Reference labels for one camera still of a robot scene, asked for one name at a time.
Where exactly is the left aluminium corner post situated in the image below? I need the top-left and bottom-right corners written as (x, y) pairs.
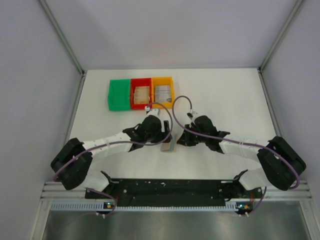
top-left (37, 0), bottom-right (85, 76)

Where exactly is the yellow plastic bin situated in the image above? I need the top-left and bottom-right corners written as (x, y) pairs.
top-left (151, 76), bottom-right (175, 109)

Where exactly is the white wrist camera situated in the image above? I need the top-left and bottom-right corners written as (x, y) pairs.
top-left (187, 109), bottom-right (199, 123)
top-left (144, 106), bottom-right (161, 120)

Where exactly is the green plastic bin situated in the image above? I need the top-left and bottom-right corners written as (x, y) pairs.
top-left (107, 79), bottom-right (131, 112)

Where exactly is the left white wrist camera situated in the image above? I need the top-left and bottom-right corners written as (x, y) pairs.
top-left (144, 106), bottom-right (161, 120)

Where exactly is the right aluminium corner post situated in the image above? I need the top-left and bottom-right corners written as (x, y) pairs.
top-left (258, 0), bottom-right (307, 73)

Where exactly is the aluminium corner post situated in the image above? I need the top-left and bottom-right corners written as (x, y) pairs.
top-left (258, 0), bottom-right (307, 73)
top-left (37, 0), bottom-right (85, 76)

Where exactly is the beige card holder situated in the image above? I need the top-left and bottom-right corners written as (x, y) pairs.
top-left (160, 134), bottom-right (177, 153)

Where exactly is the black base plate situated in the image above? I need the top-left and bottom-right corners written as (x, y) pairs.
top-left (101, 178), bottom-right (262, 207)

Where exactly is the beige card holders stack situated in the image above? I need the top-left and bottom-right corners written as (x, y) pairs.
top-left (133, 86), bottom-right (150, 105)

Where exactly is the stack of cards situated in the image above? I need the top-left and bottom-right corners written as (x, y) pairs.
top-left (154, 85), bottom-right (172, 103)

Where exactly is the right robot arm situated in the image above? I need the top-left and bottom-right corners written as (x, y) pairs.
top-left (177, 112), bottom-right (307, 191)

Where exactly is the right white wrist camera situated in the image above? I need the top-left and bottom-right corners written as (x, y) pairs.
top-left (187, 109), bottom-right (199, 123)

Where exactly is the white slotted cable duct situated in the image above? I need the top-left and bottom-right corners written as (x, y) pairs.
top-left (50, 201), bottom-right (252, 213)

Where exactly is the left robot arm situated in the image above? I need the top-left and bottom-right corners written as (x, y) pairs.
top-left (50, 114), bottom-right (173, 192)

